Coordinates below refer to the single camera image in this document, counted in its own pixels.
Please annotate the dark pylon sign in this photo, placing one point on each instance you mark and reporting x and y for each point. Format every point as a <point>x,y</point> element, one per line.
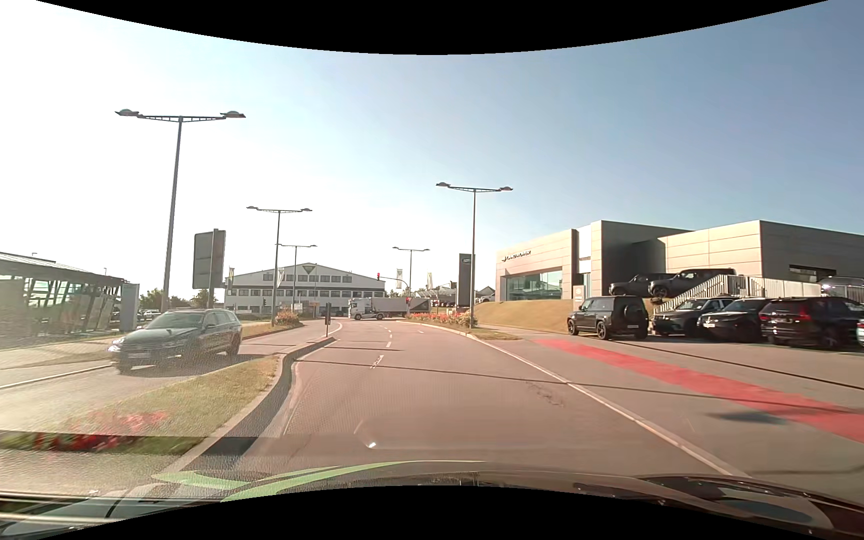
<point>465,279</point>

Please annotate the traffic light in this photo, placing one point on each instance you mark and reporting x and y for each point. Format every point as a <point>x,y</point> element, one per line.
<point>394,280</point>

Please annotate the red flower bed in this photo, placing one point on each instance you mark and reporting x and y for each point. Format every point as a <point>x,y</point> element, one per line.
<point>443,318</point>

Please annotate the white lorry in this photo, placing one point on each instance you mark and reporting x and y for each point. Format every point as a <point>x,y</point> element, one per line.
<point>383,307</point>

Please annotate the grass bank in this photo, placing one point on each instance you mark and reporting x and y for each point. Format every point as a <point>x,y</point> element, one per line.
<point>529,313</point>

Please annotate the grey asphalt road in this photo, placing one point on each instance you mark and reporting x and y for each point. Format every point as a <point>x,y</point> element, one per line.
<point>432,390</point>

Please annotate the give way sign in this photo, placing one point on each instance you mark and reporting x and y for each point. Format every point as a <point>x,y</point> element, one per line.
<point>309,271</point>

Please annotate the white hall building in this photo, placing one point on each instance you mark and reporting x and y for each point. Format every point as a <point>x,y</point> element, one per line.
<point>304,289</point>

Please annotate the black suv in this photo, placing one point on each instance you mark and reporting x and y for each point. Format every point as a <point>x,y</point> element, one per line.
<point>609,316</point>

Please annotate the road markings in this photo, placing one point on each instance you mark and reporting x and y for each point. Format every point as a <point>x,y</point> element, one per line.
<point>604,401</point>

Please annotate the car's own bonnet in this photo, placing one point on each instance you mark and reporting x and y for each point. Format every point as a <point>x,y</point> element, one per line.
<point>432,487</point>

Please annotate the large road sign board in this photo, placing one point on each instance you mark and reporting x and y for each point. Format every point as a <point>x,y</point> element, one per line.
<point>208,259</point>

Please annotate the dark grey estate car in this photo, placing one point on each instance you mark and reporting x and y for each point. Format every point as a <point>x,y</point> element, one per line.
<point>177,337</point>

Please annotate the grass traffic island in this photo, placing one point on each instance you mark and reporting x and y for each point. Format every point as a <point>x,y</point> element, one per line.
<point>199,397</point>

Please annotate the grey car dealership building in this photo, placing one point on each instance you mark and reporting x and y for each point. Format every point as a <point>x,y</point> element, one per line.
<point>702,251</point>

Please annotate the grey pylon sign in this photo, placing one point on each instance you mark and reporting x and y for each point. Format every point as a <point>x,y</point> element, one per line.
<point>129,306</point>

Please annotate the grey railing ramp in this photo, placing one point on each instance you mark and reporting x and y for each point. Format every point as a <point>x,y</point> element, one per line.
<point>777,289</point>

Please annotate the row of parked cars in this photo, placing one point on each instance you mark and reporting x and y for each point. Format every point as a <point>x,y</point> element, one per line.
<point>792,319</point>

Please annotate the glass canopy building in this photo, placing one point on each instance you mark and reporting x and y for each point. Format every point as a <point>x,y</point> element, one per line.
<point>27,296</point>

